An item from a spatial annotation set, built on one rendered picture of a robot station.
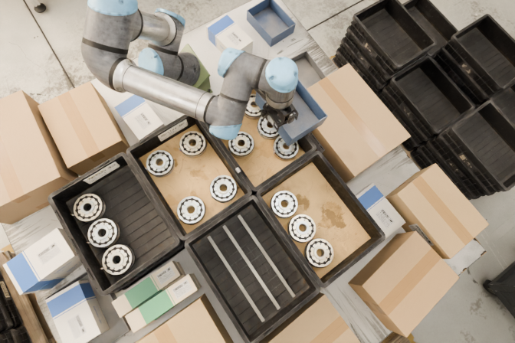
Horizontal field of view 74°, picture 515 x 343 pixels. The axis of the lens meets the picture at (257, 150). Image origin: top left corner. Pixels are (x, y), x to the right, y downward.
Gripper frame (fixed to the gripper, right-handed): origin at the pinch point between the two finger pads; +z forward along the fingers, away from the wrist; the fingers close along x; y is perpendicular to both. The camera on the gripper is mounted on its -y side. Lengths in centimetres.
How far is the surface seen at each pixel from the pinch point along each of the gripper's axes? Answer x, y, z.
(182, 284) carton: -55, 29, 19
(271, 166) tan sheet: -5.6, 8.9, 28.7
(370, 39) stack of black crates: 84, -28, 63
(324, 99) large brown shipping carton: 27.4, -2.6, 24.9
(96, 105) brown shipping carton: -52, -48, 21
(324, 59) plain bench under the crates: 48, -26, 47
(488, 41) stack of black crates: 152, 6, 78
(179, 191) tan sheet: -41.1, -1.4, 25.3
